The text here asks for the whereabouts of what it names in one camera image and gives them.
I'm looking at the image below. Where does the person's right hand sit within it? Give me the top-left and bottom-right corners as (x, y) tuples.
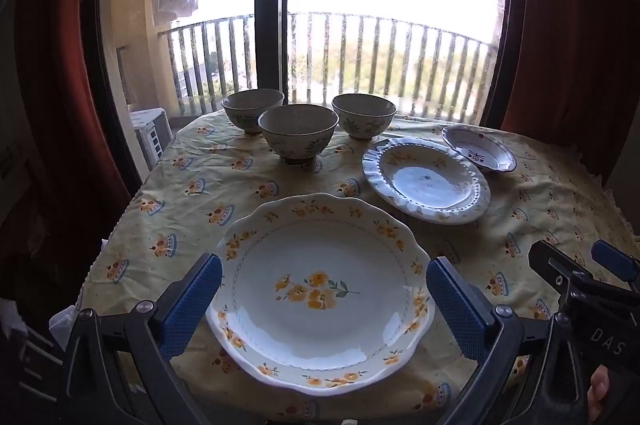
(587, 365), (615, 423)

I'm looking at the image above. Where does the small flower-patterned plate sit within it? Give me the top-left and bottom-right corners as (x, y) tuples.
(441, 124), (518, 176)

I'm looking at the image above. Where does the balcony railing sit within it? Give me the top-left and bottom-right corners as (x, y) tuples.
(159, 11), (501, 126)

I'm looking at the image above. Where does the white crumpled cloth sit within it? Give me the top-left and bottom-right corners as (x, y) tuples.
(0, 297), (31, 346)

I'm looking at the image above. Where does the red curtain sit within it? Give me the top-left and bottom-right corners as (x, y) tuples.
(15, 0), (146, 256)
(500, 0), (640, 156)

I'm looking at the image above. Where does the flower-patterned ceramic bowl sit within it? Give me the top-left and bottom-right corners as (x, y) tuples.
(257, 104), (340, 166)
(331, 93), (398, 141)
(221, 88), (286, 136)

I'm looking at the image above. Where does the dark window frame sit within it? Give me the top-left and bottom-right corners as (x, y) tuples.
(80, 0), (523, 201)

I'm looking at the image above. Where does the white ruffled-rim plate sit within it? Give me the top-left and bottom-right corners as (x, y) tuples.
(362, 136), (492, 226)

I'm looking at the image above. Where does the white slatted appliance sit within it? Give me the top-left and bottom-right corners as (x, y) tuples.
(131, 108), (173, 171)

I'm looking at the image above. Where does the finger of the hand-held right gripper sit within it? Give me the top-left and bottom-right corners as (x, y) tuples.
(530, 241), (593, 301)
(591, 240), (640, 291)

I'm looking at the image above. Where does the yellow printed tablecloth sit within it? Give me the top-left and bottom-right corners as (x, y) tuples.
(80, 108), (640, 425)

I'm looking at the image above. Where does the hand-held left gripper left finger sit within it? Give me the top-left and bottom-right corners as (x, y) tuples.
(50, 252), (223, 425)

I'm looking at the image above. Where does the large yellow-flower scalloped plate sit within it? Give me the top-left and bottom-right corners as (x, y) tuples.
(205, 192), (437, 397)

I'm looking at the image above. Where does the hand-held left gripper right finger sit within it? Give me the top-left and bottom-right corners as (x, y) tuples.
(426, 256), (576, 425)

